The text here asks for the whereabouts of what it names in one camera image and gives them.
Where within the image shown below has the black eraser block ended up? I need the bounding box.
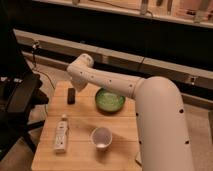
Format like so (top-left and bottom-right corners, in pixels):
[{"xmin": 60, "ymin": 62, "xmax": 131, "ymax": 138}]
[{"xmin": 67, "ymin": 88, "xmax": 75, "ymax": 104}]

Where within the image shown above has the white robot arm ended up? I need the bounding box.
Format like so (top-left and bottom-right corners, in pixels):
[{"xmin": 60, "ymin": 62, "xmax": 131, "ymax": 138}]
[{"xmin": 67, "ymin": 54, "xmax": 194, "ymax": 171}]

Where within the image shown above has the green bowl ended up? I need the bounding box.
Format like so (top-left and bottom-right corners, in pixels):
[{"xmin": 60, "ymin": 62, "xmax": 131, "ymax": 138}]
[{"xmin": 95, "ymin": 88, "xmax": 126, "ymax": 113}]

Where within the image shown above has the white squeeze bottle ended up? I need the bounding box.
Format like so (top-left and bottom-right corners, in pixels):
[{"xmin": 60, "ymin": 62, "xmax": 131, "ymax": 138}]
[{"xmin": 54, "ymin": 115, "xmax": 69, "ymax": 154}]

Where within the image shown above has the white paper cup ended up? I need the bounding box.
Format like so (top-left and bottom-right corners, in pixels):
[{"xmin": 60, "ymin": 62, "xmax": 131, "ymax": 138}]
[{"xmin": 90, "ymin": 127, "xmax": 112, "ymax": 151}]

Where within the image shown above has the black office chair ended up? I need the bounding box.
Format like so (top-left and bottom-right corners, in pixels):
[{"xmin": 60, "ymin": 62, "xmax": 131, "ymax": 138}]
[{"xmin": 0, "ymin": 13, "xmax": 49, "ymax": 161}]

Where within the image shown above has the pale sponge block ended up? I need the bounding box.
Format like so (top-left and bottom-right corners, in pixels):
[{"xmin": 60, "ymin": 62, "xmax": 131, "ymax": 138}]
[{"xmin": 135, "ymin": 152, "xmax": 142, "ymax": 166}]

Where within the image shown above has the black hanging cable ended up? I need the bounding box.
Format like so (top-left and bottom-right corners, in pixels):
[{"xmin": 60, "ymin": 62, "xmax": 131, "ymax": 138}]
[{"xmin": 31, "ymin": 40, "xmax": 56, "ymax": 90}]

